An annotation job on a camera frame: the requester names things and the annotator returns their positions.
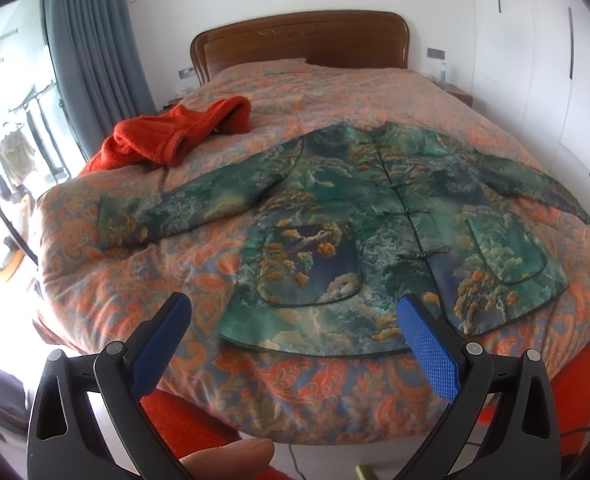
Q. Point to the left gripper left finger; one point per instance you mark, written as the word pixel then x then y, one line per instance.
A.
pixel 65 441

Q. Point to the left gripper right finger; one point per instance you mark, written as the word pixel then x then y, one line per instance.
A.
pixel 522 440

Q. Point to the green patterned silk jacket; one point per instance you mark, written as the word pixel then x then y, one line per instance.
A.
pixel 345 222

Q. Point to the red clothing on person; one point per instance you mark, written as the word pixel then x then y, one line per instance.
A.
pixel 187 429

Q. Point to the person's left hand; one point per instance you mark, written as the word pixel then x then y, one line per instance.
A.
pixel 242 459

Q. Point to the orange floral bed quilt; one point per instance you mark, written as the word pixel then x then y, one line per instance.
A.
pixel 94 294

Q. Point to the wooden nightstand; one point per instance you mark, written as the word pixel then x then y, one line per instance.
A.
pixel 455 91

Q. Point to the white wardrobe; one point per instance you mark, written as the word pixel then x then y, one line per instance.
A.
pixel 532 75

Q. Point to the plastic water bottle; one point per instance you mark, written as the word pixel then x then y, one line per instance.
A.
pixel 443 73

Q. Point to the red knitted garment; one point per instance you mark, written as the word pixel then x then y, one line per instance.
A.
pixel 165 140

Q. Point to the brown wooden headboard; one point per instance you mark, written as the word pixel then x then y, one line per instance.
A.
pixel 333 38

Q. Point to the blue-grey curtain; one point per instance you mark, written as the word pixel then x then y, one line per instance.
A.
pixel 97 67

